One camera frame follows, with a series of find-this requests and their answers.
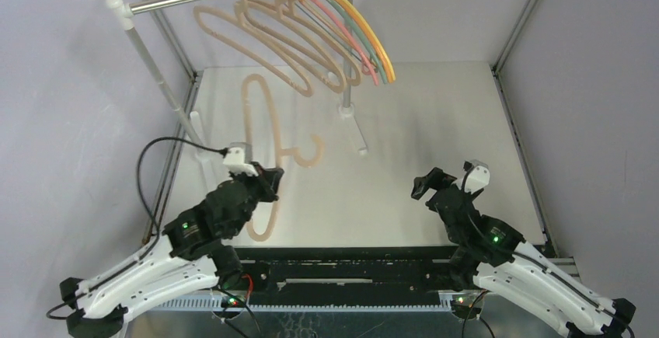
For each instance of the orange wire hanger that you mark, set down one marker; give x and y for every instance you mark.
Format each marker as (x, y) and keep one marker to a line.
(361, 37)

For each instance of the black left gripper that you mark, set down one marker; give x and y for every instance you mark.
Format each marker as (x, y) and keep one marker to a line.
(267, 179)

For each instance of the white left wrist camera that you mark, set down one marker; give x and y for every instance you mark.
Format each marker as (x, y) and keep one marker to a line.
(238, 159)

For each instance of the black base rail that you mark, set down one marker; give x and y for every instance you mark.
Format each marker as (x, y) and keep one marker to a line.
(354, 277)

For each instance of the right rack post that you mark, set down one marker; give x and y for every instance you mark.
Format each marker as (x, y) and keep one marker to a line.
(347, 114)

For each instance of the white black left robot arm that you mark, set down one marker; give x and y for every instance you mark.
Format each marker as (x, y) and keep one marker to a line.
(191, 253)

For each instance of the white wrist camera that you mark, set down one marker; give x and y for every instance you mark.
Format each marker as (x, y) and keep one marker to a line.
(477, 177)
(238, 159)

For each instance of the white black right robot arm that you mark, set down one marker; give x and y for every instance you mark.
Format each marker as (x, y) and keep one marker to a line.
(495, 257)

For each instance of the aluminium frame rail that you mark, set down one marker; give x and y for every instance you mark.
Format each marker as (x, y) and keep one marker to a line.
(212, 299)

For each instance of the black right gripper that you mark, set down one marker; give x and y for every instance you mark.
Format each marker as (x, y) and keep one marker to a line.
(442, 191)

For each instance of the left rack post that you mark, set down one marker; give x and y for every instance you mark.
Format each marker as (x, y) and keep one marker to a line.
(121, 10)

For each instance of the pink wire hanger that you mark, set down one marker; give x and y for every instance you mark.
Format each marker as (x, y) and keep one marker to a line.
(326, 17)

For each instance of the rack post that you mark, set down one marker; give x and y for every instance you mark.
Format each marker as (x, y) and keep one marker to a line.
(347, 114)
(121, 10)

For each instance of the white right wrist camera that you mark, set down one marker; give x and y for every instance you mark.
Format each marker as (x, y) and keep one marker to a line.
(477, 177)

